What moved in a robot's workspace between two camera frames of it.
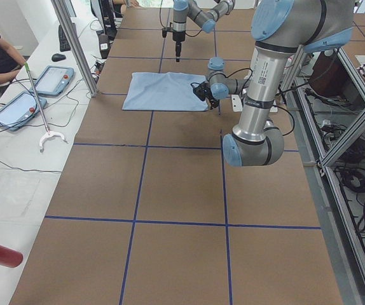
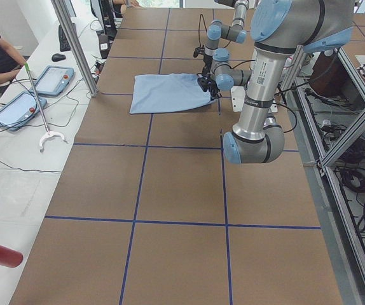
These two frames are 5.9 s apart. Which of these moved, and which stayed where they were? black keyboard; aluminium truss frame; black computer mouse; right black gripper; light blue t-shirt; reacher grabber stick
Moved: light blue t-shirt; right black gripper
Stayed: black computer mouse; aluminium truss frame; black keyboard; reacher grabber stick
